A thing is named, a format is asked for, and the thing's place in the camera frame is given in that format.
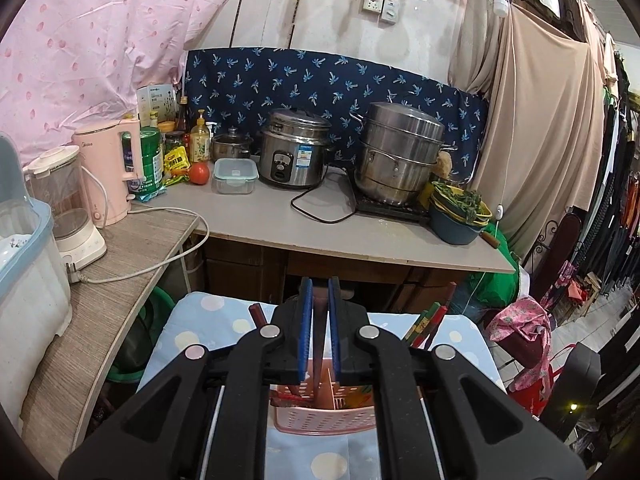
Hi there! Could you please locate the red wavy chopstick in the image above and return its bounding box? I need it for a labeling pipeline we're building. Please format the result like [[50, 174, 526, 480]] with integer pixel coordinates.
[[412, 282, 457, 350]]

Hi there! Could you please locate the brown chopstick gold band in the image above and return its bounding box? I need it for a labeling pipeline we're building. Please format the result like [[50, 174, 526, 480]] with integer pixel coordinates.
[[248, 302, 268, 330]]

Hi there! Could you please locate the bright red chopstick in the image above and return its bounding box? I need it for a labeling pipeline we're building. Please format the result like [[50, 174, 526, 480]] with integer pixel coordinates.
[[270, 389, 303, 404]]

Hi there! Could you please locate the grey kitchen counter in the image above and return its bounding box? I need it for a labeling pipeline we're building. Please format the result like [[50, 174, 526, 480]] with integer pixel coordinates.
[[147, 170, 512, 273]]

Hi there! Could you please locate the red shopping bag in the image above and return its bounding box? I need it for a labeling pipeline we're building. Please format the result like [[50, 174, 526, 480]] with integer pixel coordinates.
[[506, 344, 576, 417]]

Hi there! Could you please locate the pink floral cloth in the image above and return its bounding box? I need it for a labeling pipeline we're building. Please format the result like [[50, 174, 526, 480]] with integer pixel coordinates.
[[486, 296, 551, 374]]

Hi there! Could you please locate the green bag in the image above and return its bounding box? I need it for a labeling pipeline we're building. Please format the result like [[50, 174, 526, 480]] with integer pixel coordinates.
[[465, 223, 520, 309]]

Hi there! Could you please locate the wooden side counter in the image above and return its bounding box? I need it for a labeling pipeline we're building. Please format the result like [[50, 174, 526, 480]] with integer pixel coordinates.
[[22, 208, 198, 476]]

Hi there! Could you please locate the pink perforated utensil holder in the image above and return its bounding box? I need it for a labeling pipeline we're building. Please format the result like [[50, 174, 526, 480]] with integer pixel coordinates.
[[270, 359, 376, 437]]

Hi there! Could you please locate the white bin teal lid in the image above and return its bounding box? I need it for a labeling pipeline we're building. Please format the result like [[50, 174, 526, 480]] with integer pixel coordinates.
[[0, 136, 73, 431]]

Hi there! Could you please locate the blue basin with vegetables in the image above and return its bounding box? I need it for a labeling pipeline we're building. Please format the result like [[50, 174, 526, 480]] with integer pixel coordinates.
[[428, 182, 494, 246]]

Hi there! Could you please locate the black induction cooktop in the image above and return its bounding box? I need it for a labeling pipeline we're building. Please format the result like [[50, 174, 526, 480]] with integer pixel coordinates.
[[355, 194, 430, 226]]

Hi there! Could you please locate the pink electric kettle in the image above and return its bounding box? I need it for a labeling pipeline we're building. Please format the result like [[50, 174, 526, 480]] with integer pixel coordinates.
[[72, 118, 145, 229]]

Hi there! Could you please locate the red tomato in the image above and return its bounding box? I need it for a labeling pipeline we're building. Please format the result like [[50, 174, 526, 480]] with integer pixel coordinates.
[[188, 162, 210, 185]]

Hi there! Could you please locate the clear food container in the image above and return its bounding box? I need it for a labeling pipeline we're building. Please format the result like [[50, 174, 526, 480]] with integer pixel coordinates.
[[212, 158, 258, 195]]

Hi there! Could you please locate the yellow snack packet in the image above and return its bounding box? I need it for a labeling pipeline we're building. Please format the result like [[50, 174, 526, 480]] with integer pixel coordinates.
[[164, 145, 191, 178]]

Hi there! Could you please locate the beige hanging curtain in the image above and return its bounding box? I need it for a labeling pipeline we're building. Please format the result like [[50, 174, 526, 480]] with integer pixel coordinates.
[[448, 0, 604, 255]]

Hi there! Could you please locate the green canister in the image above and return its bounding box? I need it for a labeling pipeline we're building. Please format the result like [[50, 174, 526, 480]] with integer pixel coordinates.
[[128, 126, 164, 202]]

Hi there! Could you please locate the stainless steel steamer pot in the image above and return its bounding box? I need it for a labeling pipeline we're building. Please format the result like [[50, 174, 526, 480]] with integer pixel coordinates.
[[350, 102, 456, 206]]

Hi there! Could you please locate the yellow oil bottle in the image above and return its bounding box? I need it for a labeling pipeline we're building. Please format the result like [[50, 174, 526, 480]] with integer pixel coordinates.
[[189, 110, 209, 164]]

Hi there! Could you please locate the small lidded pot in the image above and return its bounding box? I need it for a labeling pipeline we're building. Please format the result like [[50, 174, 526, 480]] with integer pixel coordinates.
[[210, 127, 253, 162]]

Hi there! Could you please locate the silver rice cooker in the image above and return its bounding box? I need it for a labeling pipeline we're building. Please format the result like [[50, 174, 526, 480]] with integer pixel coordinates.
[[258, 108, 332, 188]]

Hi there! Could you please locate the navy floral cloth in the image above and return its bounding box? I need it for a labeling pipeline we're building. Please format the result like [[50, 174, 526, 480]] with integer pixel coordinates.
[[184, 47, 488, 181]]

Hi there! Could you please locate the pink dotted curtain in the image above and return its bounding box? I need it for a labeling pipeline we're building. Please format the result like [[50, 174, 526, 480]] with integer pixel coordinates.
[[1, 0, 227, 164]]

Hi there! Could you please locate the white power cable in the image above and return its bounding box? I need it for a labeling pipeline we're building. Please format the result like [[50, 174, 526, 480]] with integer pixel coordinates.
[[64, 167, 212, 286]]

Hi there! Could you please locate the wall power socket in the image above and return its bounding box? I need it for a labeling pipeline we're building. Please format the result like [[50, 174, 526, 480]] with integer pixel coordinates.
[[361, 0, 399, 25]]

